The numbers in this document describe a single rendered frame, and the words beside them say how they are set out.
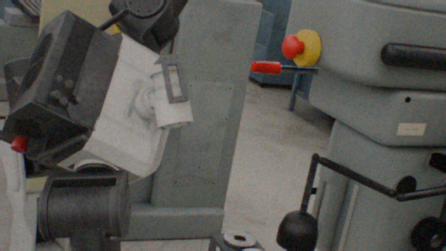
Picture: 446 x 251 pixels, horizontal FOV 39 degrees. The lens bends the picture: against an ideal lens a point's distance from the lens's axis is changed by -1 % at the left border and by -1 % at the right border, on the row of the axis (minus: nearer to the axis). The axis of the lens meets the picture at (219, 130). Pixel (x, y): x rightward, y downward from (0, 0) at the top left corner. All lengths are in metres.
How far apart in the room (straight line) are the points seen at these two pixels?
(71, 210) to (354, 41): 0.55
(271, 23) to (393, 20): 7.50
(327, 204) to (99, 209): 0.41
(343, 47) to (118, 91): 0.43
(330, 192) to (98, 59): 0.49
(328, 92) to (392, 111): 0.17
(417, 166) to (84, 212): 0.59
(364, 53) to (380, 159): 0.23
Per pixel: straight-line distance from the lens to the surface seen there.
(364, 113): 1.08
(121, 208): 1.10
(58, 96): 1.10
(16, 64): 1.55
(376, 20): 0.96
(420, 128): 1.08
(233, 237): 1.73
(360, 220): 1.16
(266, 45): 8.49
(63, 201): 1.12
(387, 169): 1.12
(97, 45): 1.18
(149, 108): 1.16
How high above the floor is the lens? 1.91
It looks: 17 degrees down
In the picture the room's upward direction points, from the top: 10 degrees clockwise
